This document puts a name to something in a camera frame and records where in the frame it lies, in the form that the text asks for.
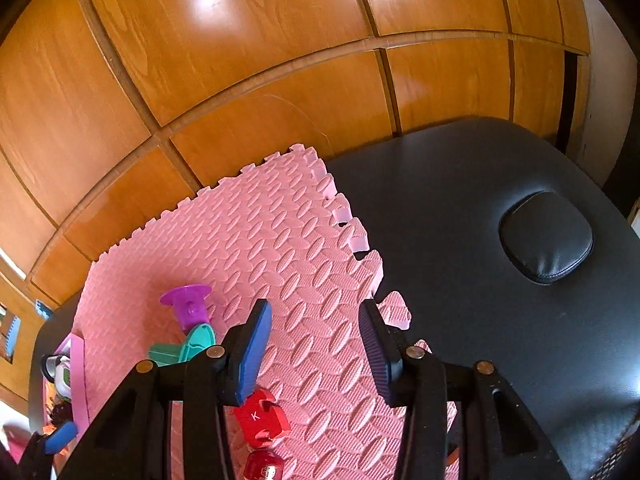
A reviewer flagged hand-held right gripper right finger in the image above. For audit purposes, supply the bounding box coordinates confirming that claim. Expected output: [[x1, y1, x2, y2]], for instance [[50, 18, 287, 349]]
[[358, 299, 566, 480]]

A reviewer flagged teal plastic toy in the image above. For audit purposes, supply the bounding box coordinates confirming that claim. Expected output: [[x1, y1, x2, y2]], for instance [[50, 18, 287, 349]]
[[148, 324, 221, 367]]

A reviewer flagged pink foam puzzle mat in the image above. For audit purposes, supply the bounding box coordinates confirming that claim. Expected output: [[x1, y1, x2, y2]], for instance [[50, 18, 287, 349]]
[[72, 143, 461, 480]]

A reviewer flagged red lettered toy block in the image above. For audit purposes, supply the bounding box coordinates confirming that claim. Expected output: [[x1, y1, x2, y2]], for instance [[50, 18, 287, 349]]
[[234, 391, 292, 450]]

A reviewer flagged black face hole cushion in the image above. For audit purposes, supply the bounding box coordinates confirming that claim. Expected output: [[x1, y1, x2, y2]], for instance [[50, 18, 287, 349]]
[[499, 191, 596, 286]]

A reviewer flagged purple spool toy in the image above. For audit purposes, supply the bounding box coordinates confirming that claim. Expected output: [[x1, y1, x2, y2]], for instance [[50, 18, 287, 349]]
[[159, 284, 213, 333]]

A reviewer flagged black padded massage table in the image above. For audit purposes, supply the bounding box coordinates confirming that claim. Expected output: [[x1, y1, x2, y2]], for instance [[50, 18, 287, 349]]
[[30, 116, 640, 480]]

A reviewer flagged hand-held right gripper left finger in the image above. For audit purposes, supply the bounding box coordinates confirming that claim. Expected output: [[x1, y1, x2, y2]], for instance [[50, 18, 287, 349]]
[[57, 299, 273, 480]]

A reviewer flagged pink cardboard box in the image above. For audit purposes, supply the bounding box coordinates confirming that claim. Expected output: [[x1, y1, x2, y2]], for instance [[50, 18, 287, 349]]
[[0, 332, 92, 466]]

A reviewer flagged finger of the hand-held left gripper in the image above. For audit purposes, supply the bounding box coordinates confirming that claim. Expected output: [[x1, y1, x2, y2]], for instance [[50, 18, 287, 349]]
[[20, 421, 80, 480]]

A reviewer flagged white and green toy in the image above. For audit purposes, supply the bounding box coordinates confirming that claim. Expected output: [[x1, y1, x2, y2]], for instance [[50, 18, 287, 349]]
[[40, 354, 75, 398]]

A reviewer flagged shiny red toy block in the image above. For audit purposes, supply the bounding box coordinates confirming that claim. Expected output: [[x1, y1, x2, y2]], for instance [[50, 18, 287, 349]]
[[242, 449, 295, 480]]

